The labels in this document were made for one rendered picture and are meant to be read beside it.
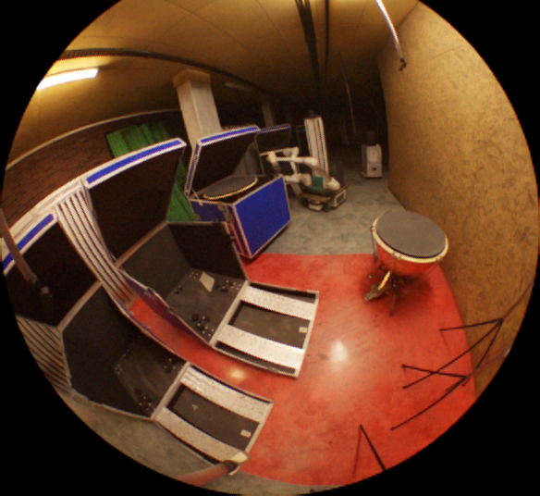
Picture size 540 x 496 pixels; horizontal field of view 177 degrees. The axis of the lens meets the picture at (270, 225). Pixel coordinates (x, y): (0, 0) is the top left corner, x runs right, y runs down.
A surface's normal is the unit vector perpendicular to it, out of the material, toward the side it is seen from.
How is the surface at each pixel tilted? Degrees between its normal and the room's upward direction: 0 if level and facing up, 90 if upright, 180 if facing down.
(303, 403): 0
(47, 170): 90
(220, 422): 1
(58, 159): 90
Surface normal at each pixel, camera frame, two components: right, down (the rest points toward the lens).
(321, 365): -0.21, -0.84
